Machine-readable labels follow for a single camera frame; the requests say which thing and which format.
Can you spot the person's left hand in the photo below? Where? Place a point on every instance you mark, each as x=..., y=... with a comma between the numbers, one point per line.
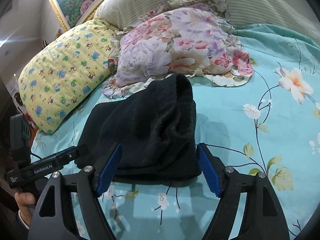
x=24, y=200

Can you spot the turquoise floral bed sheet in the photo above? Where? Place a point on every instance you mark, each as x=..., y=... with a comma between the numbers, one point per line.
x=269, y=124

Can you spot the black pants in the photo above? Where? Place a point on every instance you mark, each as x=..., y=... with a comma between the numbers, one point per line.
x=155, y=127

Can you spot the yellow cartoon print pillow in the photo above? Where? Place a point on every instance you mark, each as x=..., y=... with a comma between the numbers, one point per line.
x=66, y=71

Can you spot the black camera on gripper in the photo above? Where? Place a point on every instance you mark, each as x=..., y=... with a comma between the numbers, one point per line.
x=19, y=140

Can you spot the pink purple floral pillow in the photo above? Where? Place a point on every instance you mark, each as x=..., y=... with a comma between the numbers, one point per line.
x=191, y=37

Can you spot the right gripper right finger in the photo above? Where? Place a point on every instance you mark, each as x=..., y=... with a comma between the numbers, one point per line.
x=212, y=168

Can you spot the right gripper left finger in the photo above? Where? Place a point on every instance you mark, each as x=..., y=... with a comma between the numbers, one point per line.
x=105, y=169

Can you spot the person's left forearm sleeve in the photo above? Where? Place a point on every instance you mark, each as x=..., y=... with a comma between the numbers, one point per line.
x=11, y=225

